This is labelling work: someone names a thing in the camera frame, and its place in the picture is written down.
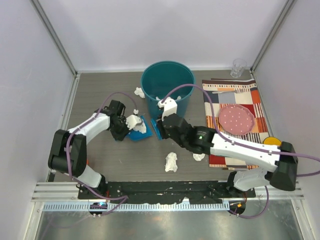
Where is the yellow mug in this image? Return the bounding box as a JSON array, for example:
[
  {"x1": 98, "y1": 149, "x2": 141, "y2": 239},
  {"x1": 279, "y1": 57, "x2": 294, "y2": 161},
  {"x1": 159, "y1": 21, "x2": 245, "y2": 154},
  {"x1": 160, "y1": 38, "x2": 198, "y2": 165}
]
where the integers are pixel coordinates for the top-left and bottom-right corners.
[{"x1": 263, "y1": 136, "x2": 282, "y2": 146}]

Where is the silver fork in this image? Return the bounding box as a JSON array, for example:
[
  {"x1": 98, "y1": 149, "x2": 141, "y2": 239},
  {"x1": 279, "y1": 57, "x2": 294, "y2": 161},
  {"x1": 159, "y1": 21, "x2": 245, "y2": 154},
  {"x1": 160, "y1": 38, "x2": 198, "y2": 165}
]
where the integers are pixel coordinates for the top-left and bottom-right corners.
[{"x1": 212, "y1": 89, "x2": 247, "y2": 94}]

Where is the colourful striped placemat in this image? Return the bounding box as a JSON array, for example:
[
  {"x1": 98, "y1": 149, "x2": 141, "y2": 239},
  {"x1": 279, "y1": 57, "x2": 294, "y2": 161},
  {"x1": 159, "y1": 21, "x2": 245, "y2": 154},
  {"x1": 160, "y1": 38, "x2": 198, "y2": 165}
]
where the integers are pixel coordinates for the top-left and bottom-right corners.
[{"x1": 201, "y1": 77, "x2": 273, "y2": 171}]

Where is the pink dotted plate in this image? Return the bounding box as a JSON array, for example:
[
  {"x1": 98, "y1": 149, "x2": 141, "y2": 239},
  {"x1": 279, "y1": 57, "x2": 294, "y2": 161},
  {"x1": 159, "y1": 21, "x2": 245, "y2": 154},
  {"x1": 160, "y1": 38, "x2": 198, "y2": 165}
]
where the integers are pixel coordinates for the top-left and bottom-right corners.
[{"x1": 218, "y1": 104, "x2": 255, "y2": 136}]

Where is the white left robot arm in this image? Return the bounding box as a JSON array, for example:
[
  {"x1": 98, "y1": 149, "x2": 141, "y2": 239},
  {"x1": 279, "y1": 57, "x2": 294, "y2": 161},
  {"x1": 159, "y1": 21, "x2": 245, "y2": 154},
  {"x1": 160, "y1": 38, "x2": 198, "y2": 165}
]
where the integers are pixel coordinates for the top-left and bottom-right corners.
[{"x1": 48, "y1": 100, "x2": 130, "y2": 200}]

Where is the teal plastic waste bin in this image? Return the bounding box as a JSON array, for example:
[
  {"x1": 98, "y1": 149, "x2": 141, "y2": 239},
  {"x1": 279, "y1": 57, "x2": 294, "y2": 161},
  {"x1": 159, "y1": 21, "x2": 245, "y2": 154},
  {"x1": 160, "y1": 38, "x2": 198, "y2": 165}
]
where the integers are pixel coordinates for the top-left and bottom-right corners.
[{"x1": 140, "y1": 61, "x2": 196, "y2": 120}]

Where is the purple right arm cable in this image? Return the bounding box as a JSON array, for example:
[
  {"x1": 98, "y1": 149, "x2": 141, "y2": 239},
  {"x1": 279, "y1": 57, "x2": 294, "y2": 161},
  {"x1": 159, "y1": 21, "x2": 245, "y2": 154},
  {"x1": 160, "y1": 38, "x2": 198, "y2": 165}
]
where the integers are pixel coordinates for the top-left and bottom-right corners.
[{"x1": 161, "y1": 83, "x2": 320, "y2": 220}]

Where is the crumpled white paper scrap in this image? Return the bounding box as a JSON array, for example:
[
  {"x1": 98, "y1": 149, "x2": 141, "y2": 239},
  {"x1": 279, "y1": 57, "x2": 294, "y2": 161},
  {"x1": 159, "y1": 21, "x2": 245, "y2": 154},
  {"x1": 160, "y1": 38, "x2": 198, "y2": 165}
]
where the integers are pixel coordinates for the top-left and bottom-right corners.
[
  {"x1": 165, "y1": 152, "x2": 178, "y2": 173},
  {"x1": 192, "y1": 153, "x2": 206, "y2": 162},
  {"x1": 134, "y1": 87, "x2": 145, "y2": 99},
  {"x1": 155, "y1": 95, "x2": 182, "y2": 102},
  {"x1": 133, "y1": 122, "x2": 147, "y2": 134}
]

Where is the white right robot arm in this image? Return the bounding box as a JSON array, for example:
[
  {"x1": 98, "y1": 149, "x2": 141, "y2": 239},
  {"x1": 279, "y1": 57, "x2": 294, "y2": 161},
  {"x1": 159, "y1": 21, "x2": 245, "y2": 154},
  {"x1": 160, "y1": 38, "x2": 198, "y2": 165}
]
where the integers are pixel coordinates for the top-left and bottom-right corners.
[{"x1": 156, "y1": 113, "x2": 298, "y2": 198}]

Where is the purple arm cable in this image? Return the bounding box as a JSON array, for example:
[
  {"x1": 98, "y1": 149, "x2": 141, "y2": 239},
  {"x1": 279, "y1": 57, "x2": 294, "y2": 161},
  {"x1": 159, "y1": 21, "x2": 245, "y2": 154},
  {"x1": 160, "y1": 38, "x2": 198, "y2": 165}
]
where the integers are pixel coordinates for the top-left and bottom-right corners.
[
  {"x1": 63, "y1": 91, "x2": 140, "y2": 220},
  {"x1": 161, "y1": 83, "x2": 320, "y2": 220}
]

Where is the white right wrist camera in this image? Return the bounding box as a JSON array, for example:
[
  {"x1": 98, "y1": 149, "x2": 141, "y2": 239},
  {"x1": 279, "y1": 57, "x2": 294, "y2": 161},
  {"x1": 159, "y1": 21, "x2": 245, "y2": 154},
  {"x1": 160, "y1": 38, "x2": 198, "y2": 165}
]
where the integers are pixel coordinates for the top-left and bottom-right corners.
[{"x1": 157, "y1": 97, "x2": 178, "y2": 121}]

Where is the clear drinking glass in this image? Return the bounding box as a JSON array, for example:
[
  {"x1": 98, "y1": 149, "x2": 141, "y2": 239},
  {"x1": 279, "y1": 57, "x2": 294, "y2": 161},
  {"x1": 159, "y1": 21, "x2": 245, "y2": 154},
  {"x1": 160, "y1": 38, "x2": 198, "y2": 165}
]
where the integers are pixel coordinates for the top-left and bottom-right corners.
[{"x1": 230, "y1": 58, "x2": 247, "y2": 78}]

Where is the white cable duct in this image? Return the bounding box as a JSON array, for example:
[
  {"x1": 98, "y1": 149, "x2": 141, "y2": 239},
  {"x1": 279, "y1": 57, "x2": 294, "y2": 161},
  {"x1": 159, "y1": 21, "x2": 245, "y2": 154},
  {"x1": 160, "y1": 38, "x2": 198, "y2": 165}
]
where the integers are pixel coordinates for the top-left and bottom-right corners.
[{"x1": 42, "y1": 200, "x2": 230, "y2": 212}]

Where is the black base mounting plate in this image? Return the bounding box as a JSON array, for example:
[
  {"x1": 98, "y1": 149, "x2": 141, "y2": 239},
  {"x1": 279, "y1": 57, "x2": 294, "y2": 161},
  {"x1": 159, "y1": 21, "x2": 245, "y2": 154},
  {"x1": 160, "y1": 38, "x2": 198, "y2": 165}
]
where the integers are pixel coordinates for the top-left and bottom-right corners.
[{"x1": 77, "y1": 180, "x2": 256, "y2": 205}]

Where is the blue plastic dustpan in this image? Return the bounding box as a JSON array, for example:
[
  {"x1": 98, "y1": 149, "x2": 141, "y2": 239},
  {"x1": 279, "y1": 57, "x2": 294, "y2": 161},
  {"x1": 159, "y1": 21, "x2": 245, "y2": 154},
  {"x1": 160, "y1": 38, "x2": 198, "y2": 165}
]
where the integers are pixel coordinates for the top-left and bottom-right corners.
[{"x1": 126, "y1": 116, "x2": 153, "y2": 141}]

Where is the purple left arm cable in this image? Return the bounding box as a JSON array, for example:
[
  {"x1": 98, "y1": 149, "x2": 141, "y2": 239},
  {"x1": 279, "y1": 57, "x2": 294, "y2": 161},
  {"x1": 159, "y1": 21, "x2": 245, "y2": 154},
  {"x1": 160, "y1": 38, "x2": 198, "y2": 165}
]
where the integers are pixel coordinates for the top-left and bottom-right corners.
[{"x1": 63, "y1": 91, "x2": 140, "y2": 220}]

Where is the aluminium frame rail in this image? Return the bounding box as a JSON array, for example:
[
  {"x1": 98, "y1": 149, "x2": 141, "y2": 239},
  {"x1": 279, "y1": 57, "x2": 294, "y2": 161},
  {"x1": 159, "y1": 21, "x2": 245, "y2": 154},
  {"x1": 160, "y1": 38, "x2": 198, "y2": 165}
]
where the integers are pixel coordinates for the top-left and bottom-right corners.
[{"x1": 31, "y1": 182, "x2": 305, "y2": 202}]

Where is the blue hand brush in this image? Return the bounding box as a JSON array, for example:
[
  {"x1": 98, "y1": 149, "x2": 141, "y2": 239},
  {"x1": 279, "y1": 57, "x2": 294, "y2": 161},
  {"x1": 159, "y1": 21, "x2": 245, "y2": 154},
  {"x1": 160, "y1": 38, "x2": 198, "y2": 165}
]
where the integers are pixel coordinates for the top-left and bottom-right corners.
[{"x1": 150, "y1": 118, "x2": 163, "y2": 140}]

